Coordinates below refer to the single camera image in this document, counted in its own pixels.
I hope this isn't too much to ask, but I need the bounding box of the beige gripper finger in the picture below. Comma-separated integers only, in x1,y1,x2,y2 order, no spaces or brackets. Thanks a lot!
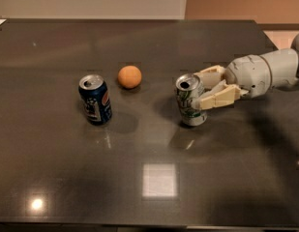
194,65,227,91
191,83,249,110

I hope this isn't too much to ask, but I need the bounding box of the silver green 7up can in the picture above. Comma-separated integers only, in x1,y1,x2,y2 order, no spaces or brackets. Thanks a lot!
175,73,207,127

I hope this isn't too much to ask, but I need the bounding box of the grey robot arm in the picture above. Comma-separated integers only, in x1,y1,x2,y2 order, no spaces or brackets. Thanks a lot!
192,48,299,110

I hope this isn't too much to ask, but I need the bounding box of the blue Pepsi can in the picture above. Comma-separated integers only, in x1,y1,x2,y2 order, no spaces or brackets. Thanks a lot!
78,74,112,125

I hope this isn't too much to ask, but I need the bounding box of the orange fruit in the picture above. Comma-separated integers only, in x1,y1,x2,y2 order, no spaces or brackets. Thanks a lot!
117,66,142,89

